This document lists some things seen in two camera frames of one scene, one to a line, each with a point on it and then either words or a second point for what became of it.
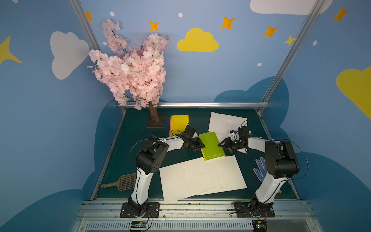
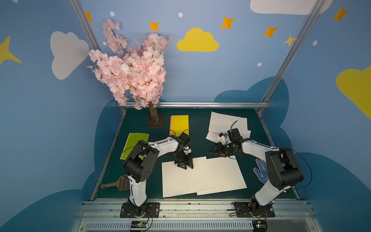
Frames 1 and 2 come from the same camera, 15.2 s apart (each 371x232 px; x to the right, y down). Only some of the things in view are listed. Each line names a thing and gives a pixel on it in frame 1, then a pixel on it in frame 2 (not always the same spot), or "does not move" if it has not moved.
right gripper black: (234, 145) does not move
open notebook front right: (225, 174) does not move
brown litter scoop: (125, 182) does not move
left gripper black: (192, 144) to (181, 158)
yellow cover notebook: (178, 123) does not move
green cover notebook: (212, 150) to (132, 140)
